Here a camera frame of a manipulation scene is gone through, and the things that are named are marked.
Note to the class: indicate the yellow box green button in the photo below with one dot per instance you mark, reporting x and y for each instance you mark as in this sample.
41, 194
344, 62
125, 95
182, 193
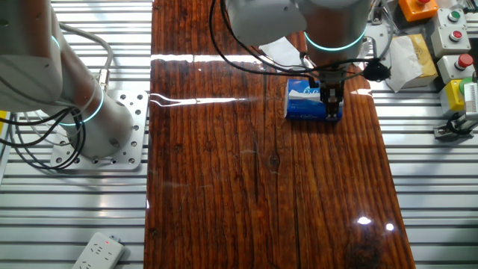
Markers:
452, 95

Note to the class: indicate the blue tissue pack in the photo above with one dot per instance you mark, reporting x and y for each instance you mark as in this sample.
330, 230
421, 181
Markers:
298, 112

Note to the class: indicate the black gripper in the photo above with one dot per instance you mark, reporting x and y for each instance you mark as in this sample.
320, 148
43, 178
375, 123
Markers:
331, 89

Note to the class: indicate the white power strip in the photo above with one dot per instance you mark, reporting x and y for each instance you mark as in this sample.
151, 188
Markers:
99, 252

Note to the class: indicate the yellow tissue box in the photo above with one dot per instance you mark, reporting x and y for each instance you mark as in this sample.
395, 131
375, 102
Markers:
425, 60

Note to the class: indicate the grey box red mushroom button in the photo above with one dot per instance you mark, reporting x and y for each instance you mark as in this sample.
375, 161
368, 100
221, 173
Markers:
446, 71

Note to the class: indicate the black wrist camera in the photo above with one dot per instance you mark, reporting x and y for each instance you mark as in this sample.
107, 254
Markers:
377, 71

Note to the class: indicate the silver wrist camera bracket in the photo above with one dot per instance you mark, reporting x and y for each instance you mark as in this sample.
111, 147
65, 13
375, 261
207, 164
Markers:
377, 37

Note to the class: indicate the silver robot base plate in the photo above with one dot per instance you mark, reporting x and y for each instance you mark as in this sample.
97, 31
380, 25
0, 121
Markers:
134, 112

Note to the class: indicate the orange button box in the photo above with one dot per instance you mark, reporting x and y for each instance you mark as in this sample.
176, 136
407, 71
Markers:
411, 13

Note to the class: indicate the grey box small red button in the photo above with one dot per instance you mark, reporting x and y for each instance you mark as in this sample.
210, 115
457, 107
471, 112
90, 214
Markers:
444, 45

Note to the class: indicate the metal camera mount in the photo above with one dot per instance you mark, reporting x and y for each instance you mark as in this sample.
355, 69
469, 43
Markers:
442, 131

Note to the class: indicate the grey box green button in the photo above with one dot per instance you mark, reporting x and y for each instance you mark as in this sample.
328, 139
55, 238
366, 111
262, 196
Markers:
453, 16

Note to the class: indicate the white tissue sheet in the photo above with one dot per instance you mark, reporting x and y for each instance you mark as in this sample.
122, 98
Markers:
403, 63

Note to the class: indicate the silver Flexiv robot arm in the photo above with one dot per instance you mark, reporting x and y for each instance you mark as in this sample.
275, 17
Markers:
30, 56

